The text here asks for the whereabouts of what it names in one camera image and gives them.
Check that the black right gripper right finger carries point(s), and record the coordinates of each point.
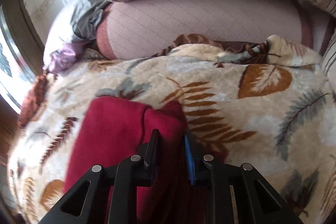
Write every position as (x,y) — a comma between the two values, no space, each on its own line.
(190,156)

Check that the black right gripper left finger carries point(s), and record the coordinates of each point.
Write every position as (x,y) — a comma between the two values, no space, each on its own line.
(151,151)

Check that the dark red fleece garment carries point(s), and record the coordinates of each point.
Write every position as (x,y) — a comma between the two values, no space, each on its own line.
(113,129)

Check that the cream leaf-pattern plush blanket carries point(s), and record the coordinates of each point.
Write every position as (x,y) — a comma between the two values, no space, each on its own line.
(269,104)

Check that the orange floral cloth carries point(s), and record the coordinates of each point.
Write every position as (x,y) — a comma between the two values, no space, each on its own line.
(33,101)

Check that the purple floral cloth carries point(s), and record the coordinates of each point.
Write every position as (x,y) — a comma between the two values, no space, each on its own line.
(61,56)

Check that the grey-blue cloth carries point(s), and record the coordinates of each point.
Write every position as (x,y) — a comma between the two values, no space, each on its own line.
(86,17)

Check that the striped floral pillow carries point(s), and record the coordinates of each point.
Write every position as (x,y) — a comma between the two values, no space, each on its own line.
(328,63)

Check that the window with frame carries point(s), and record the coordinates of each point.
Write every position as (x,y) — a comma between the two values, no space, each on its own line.
(21,53)

